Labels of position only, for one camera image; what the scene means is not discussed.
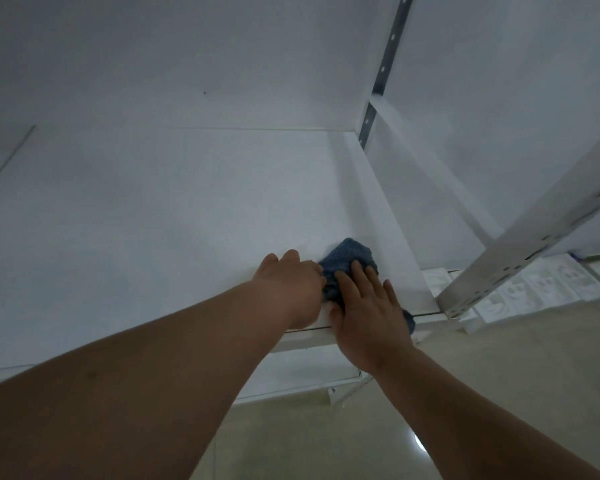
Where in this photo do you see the person's right hand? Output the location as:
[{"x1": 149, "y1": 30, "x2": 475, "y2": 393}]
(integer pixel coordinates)
[{"x1": 328, "y1": 260, "x2": 416, "y2": 376}]

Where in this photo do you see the person's left forearm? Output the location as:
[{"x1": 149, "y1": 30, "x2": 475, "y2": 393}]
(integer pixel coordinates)
[{"x1": 0, "y1": 281, "x2": 302, "y2": 480}]

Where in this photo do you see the blue cleaning cloth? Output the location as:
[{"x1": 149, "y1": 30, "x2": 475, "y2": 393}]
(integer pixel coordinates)
[{"x1": 318, "y1": 238, "x2": 417, "y2": 336}]

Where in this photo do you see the grey perforated shelf post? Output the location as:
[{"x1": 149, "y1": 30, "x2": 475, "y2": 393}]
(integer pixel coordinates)
[{"x1": 358, "y1": 0, "x2": 416, "y2": 148}]

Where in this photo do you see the white perforated shelf post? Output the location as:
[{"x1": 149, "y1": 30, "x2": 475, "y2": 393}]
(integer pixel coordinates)
[{"x1": 436, "y1": 137, "x2": 600, "y2": 321}]

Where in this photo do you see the white shelf side beam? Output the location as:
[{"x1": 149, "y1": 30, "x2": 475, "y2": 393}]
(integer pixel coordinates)
[{"x1": 369, "y1": 96, "x2": 503, "y2": 243}]

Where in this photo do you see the person's right forearm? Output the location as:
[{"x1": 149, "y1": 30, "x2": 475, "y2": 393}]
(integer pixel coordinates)
[{"x1": 359, "y1": 344, "x2": 600, "y2": 480}]

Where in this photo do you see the row of white boxes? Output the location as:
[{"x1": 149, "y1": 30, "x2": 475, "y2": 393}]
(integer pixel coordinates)
[{"x1": 422, "y1": 251, "x2": 600, "y2": 336}]

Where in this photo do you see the person's left hand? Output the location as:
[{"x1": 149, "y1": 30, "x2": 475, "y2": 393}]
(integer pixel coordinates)
[{"x1": 251, "y1": 249, "x2": 327, "y2": 331}]

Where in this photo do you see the white lower shelf board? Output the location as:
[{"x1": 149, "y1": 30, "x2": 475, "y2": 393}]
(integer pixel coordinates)
[{"x1": 232, "y1": 329, "x2": 433, "y2": 406}]

